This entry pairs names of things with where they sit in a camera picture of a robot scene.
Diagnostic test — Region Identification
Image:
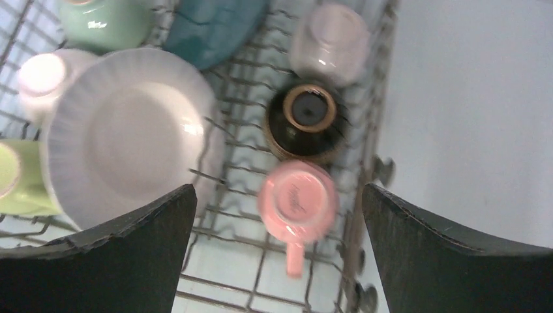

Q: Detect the white scalloped plate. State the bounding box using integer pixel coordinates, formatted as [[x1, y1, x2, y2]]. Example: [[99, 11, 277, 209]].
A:
[[40, 48, 225, 230]]

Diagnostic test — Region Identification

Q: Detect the yellow green mug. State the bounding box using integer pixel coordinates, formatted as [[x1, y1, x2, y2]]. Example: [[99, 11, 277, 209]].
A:
[[1, 139, 62, 216]]

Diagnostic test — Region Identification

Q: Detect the brown rimmed tan bowl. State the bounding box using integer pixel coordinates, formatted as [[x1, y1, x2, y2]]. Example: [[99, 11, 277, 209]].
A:
[[263, 80, 350, 166]]

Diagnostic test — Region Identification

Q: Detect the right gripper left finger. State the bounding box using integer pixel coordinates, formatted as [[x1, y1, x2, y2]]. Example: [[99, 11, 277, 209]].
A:
[[1, 185, 197, 312]]

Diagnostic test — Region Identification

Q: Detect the pink white bowl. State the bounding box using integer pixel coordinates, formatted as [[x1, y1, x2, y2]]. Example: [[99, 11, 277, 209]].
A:
[[288, 1, 371, 88]]

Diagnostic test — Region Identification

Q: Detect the white ceramic bowl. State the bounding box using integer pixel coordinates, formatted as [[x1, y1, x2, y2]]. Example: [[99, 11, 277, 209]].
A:
[[17, 48, 98, 127]]

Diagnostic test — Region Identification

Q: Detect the pink mug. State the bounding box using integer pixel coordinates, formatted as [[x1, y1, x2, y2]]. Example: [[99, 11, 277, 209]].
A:
[[256, 160, 339, 278]]

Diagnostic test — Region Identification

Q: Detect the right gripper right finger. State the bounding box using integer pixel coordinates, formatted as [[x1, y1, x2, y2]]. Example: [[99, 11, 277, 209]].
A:
[[362, 184, 552, 312]]

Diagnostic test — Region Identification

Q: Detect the teal square plate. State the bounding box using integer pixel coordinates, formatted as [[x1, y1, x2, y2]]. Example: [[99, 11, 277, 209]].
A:
[[162, 0, 270, 70]]

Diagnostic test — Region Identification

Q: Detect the pale green ceramic bowl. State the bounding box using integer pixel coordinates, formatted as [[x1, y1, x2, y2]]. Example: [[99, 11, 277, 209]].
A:
[[57, 0, 153, 54]]

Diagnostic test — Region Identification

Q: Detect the grey wire dish rack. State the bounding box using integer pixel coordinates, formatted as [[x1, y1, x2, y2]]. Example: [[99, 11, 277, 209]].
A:
[[1, 1, 397, 312]]

